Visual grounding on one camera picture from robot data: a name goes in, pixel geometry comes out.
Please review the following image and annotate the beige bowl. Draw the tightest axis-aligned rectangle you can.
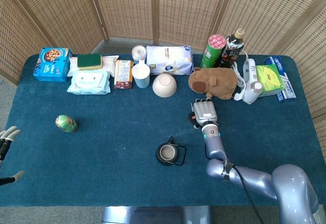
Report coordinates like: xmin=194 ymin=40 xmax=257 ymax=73
xmin=152 ymin=73 xmax=177 ymax=98

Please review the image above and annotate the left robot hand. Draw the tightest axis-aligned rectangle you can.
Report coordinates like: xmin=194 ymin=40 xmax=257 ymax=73
xmin=0 ymin=126 xmax=25 ymax=187

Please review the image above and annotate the small black cup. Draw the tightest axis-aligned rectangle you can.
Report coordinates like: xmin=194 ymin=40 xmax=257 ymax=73
xmin=155 ymin=136 xmax=187 ymax=167

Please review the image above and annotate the light blue cup white scoop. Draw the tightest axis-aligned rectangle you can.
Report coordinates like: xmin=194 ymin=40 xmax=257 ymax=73
xmin=131 ymin=59 xmax=151 ymax=89

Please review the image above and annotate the white hair dryer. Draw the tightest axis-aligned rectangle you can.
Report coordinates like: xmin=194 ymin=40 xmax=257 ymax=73
xmin=241 ymin=58 xmax=264 ymax=105

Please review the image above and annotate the light blue wet wipes pack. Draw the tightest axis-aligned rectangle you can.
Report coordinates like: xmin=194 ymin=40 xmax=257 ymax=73
xmin=66 ymin=70 xmax=112 ymax=95

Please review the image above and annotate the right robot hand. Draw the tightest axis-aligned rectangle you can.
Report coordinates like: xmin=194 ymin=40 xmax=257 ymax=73
xmin=191 ymin=98 xmax=219 ymax=129

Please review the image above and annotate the blue table cloth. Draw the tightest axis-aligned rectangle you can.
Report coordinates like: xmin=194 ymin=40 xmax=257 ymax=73
xmin=0 ymin=53 xmax=326 ymax=207

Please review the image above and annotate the brown capybara plush toy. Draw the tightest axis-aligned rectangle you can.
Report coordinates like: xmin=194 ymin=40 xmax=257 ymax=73
xmin=188 ymin=67 xmax=239 ymax=100

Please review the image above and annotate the brown white snack carton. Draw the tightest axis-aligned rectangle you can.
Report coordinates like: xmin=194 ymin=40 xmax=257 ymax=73
xmin=114 ymin=60 xmax=134 ymax=90

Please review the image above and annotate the dark tea drink bottle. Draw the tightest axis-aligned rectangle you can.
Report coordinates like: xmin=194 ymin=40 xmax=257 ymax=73
xmin=218 ymin=28 xmax=245 ymax=69

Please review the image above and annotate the white tissue pack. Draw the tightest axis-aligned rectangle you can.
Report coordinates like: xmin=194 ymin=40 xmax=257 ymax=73
xmin=146 ymin=45 xmax=195 ymax=76

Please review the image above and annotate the white power cable with plug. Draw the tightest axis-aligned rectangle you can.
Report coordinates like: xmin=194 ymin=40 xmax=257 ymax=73
xmin=230 ymin=49 xmax=249 ymax=102

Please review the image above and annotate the bamboo folding screen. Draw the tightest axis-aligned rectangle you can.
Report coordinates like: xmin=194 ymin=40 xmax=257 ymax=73
xmin=0 ymin=0 xmax=326 ymax=169

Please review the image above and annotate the blue cookie box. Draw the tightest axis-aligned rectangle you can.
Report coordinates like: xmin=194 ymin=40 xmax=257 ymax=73
xmin=33 ymin=47 xmax=73 ymax=83

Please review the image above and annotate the white tape roll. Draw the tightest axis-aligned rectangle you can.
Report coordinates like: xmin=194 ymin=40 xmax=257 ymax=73
xmin=131 ymin=44 xmax=148 ymax=64

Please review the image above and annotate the green tissue box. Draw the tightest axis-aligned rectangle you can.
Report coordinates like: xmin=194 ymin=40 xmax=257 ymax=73
xmin=256 ymin=64 xmax=286 ymax=97

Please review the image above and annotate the green yellow sponge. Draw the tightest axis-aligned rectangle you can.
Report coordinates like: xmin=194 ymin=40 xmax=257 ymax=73
xmin=76 ymin=53 xmax=103 ymax=71

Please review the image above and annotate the blue white toothpaste box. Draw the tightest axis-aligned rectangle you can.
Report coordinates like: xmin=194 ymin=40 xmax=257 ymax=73
xmin=264 ymin=55 xmax=297 ymax=103

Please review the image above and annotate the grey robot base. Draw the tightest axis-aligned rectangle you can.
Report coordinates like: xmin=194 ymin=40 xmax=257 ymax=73
xmin=101 ymin=205 xmax=212 ymax=224

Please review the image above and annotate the green drink can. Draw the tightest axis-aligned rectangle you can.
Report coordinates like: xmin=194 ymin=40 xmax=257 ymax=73
xmin=55 ymin=115 xmax=78 ymax=133

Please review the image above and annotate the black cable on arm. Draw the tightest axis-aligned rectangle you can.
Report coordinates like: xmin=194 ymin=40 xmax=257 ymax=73
xmin=221 ymin=159 xmax=265 ymax=224

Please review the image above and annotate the green chips can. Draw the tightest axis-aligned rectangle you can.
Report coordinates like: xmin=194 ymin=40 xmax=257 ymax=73
xmin=200 ymin=34 xmax=227 ymax=69

